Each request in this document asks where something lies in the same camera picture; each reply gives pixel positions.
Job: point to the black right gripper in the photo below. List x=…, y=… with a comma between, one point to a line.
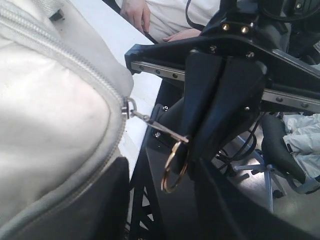
x=221, y=103

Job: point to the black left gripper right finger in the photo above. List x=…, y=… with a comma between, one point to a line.
x=227, y=214

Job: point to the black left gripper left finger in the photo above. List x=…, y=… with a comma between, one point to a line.
x=99, y=213

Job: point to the metal zipper pull with ring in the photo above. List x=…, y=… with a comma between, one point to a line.
x=165, y=136

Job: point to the beige duffel bag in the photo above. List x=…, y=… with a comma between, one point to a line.
x=62, y=94

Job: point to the crumpled white plastic bag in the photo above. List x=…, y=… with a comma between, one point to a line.
x=302, y=139

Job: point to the black metal robot stand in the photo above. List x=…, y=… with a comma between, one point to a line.
x=157, y=215

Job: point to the black office chair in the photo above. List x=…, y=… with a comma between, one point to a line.
x=275, y=160

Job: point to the person in white shirt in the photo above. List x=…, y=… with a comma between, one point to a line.
x=166, y=20

